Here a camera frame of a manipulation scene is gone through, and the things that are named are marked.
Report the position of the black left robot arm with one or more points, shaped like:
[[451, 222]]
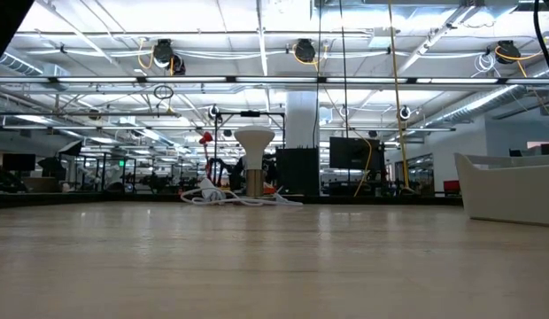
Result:
[[4, 22]]

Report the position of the long ceiling light bar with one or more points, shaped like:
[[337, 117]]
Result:
[[274, 80]]

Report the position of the small black ceiling reel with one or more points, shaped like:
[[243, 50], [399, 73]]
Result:
[[214, 112], [404, 113]]

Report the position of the red low background object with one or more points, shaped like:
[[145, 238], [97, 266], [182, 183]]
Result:
[[451, 186]]

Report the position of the large black background box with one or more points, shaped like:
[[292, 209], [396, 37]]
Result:
[[299, 173]]

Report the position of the white building column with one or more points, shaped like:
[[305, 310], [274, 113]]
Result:
[[301, 119]]

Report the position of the black background monitor screen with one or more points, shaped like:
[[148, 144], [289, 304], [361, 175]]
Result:
[[352, 153]]

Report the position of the translucent white plastic container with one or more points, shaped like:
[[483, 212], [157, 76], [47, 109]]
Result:
[[504, 195]]

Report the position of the black background rig frame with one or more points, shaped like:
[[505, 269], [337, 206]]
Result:
[[250, 114]]

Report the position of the silver ceiling air duct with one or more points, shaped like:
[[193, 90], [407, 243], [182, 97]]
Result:
[[478, 104], [26, 64]]

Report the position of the white mushroom table lamp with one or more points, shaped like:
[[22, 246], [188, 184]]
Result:
[[254, 137]]

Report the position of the red background robot arm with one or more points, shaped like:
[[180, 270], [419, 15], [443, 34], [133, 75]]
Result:
[[206, 138]]

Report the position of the dark background monitor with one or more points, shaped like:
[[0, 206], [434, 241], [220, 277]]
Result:
[[18, 162]]

